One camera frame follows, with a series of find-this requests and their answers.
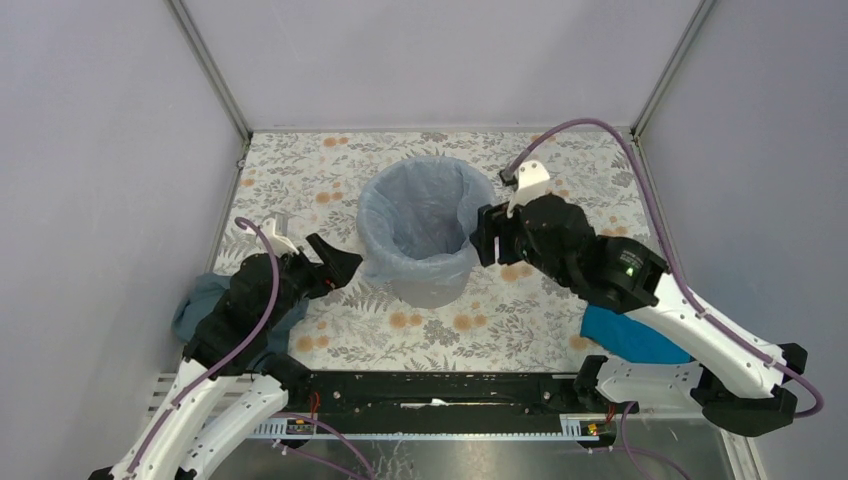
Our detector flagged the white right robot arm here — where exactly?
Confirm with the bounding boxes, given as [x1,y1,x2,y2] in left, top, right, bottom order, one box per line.
[470,194,807,437]

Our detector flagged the slotted cable duct rail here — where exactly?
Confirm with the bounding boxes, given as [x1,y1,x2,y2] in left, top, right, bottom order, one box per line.
[247,416,601,444]

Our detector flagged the bright blue cloth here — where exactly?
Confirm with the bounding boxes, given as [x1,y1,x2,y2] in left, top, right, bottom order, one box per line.
[580,306,693,365]

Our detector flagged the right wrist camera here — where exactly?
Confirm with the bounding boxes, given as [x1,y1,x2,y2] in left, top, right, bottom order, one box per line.
[499,160,550,218]

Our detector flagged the grey plastic trash bin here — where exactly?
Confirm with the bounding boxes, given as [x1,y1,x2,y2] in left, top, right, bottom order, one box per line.
[389,268,472,309]

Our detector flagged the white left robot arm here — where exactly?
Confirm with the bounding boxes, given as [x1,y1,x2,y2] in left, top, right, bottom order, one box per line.
[90,231,362,479]

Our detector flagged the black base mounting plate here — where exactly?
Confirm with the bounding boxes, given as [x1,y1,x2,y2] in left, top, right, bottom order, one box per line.
[282,371,625,431]

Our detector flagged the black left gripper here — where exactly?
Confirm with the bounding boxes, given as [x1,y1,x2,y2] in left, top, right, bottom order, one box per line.
[262,231,363,330]

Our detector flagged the floral patterned table mat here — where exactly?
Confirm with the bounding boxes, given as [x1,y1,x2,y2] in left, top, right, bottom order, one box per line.
[228,131,655,372]

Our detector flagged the light blue plastic trash bag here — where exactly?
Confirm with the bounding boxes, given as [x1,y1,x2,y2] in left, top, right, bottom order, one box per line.
[356,156,496,286]

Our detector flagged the grey-blue cloth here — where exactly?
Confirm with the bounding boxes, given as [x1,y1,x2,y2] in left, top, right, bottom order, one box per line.
[172,273,309,368]

